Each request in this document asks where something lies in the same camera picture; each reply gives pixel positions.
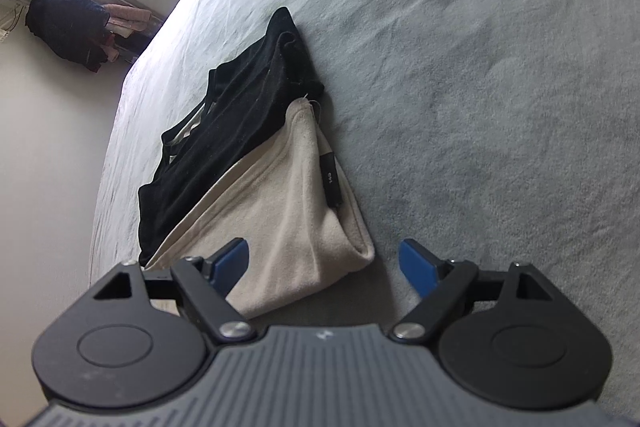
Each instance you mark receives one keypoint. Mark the bed with grey sheet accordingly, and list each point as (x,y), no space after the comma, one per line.
(475,82)

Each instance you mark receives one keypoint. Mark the pink hanging garment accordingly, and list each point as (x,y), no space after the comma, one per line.
(127,17)

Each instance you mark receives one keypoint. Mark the dark hanging jacket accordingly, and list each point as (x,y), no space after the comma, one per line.
(65,27)

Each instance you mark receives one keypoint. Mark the black and cream raglan shirt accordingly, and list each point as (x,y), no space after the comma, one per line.
(280,207)

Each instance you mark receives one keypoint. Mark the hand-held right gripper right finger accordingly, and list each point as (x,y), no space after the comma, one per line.
(417,267)

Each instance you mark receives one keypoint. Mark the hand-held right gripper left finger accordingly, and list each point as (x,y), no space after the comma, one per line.
(230,262)

